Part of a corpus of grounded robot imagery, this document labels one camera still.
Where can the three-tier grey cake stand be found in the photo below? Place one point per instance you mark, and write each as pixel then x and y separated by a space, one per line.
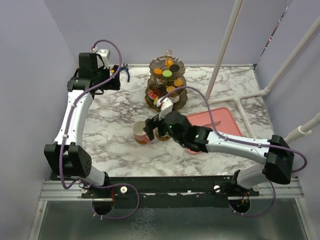
pixel 157 83

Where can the chocolate chip cookie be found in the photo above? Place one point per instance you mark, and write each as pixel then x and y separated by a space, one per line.
pixel 157 71

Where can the orange jam biscuit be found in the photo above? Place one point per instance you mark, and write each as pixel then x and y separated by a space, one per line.
pixel 170 89

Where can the pink mug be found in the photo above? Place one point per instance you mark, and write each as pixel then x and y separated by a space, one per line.
pixel 138 131

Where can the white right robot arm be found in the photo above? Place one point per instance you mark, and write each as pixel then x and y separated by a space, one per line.
pixel 273 157

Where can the white chocolate-striped donut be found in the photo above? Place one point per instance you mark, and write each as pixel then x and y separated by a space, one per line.
pixel 174 98

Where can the orange waffle biscuit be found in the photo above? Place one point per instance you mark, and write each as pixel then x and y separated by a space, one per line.
pixel 178 83

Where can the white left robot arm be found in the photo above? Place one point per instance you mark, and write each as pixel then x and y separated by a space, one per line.
pixel 66 155

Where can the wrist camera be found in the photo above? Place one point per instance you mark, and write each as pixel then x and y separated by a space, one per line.
pixel 103 57
pixel 165 105

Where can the round wooden coaster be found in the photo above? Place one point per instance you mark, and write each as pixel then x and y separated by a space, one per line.
pixel 141 142
pixel 164 138

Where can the blue handled pliers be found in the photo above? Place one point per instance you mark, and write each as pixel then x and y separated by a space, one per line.
pixel 125 68

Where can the green macaron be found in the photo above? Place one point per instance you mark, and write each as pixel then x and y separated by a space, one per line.
pixel 167 73

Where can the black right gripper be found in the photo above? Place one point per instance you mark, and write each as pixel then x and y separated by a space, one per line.
pixel 151 123

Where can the metal serving tongs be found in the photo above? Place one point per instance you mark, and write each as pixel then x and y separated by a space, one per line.
pixel 216 123

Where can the red frosted donut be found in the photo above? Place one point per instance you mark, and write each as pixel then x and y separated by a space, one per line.
pixel 152 95

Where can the black sandwich cookie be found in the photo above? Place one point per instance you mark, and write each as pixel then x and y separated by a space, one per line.
pixel 174 68

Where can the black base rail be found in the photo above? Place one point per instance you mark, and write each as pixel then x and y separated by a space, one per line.
pixel 169 192

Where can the green mug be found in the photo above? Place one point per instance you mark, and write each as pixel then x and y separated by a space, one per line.
pixel 158 133

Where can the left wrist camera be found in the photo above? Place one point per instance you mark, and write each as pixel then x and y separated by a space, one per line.
pixel 103 57

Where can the yellow cake slice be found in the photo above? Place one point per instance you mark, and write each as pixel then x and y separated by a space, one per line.
pixel 156 101

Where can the pink serving tray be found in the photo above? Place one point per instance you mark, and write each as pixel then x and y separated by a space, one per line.
pixel 228 124

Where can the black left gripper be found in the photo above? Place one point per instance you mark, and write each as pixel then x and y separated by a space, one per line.
pixel 113 84

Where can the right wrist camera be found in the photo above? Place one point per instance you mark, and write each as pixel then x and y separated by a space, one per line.
pixel 165 105

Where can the orange flower cookie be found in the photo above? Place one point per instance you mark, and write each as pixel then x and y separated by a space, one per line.
pixel 168 62

